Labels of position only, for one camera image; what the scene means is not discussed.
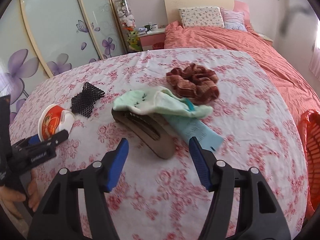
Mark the mint green sock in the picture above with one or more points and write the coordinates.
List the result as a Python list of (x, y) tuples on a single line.
[(159, 100)]

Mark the plush toy display tube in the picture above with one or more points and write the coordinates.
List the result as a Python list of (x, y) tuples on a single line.
[(128, 26)]

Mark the red bin under nightstand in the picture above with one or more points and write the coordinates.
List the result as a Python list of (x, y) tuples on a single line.
[(158, 46)]

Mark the red plaid scrunchie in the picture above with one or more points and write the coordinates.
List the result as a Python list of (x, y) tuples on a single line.
[(195, 82)]

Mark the floral cream pillow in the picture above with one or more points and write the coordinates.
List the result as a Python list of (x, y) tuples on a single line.
[(201, 17)]

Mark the orange laundry basket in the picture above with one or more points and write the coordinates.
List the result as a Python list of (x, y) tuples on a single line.
[(308, 128)]

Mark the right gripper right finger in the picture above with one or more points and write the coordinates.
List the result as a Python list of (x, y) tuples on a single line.
[(204, 161)]

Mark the person left hand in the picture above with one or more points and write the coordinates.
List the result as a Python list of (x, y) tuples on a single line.
[(9, 196)]

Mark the brown hair clip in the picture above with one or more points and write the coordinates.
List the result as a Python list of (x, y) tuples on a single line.
[(149, 131)]

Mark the white mug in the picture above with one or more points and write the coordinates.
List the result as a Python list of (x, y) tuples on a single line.
[(154, 27)]

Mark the salmon pink duvet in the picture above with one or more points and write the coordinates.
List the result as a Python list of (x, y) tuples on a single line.
[(294, 89)]

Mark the striped pink pillow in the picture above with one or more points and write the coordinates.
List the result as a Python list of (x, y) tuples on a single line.
[(233, 20)]

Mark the pink window curtain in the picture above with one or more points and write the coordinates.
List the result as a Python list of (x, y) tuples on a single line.
[(315, 60)]

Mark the black mesh hair bow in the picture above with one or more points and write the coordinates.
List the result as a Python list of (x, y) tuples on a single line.
[(83, 103)]

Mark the pink bedside table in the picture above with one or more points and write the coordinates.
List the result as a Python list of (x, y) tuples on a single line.
[(153, 37)]

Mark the floral sliding wardrobe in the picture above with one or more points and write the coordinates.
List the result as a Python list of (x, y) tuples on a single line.
[(44, 38)]

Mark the red white snack cup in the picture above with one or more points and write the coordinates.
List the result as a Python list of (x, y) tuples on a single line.
[(53, 120)]

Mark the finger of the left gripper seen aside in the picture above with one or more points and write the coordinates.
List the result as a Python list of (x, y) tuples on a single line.
[(29, 153)]

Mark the beige wooden headboard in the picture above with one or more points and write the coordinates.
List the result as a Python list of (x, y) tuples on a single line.
[(172, 7)]

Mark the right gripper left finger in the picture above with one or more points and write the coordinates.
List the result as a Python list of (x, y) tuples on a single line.
[(113, 163)]

